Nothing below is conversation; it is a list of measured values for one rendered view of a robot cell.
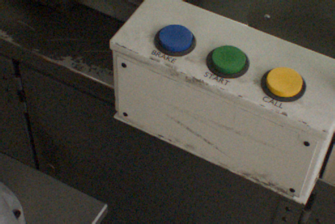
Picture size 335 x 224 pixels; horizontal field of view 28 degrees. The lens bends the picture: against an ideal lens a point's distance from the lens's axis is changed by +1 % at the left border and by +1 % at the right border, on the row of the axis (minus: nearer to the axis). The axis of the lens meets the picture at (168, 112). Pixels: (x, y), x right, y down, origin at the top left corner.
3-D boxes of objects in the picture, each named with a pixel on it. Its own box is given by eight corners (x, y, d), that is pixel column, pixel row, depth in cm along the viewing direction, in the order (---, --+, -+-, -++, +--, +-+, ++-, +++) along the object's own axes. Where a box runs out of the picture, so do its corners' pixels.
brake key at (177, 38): (197, 42, 83) (198, 31, 81) (181, 63, 81) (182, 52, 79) (168, 31, 84) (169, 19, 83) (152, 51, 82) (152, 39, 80)
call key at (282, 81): (304, 86, 79) (307, 74, 77) (291, 109, 77) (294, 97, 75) (272, 73, 80) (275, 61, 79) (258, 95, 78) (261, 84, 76)
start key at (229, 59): (249, 63, 81) (251, 52, 79) (235, 86, 79) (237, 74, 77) (219, 52, 82) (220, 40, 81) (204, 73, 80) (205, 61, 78)
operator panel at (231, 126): (334, 145, 91) (363, 68, 80) (303, 207, 85) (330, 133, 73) (152, 68, 99) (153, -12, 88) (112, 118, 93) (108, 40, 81)
